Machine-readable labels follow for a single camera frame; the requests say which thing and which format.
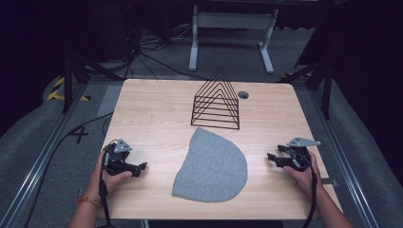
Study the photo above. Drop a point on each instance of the person's left hand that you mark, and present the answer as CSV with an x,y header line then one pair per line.
x,y
109,180

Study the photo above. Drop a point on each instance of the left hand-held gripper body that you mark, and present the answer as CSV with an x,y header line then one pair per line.
x,y
118,158

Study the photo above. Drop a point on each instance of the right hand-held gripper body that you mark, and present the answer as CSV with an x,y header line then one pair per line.
x,y
299,156

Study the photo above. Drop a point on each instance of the white metal desk frame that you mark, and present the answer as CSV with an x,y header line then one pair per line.
x,y
233,20

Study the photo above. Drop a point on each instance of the black metal stand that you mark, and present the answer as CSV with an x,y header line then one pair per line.
x,y
326,91
67,85

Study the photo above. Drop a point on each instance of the grey metal floor rail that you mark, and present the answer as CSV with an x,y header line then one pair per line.
x,y
41,158
345,158

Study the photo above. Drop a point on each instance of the grey knit beanie hat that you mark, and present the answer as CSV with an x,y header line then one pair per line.
x,y
212,167

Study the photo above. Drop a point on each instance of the person's right hand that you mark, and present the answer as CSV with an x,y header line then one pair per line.
x,y
304,180

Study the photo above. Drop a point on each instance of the grey round table grommet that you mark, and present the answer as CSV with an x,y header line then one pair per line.
x,y
243,94

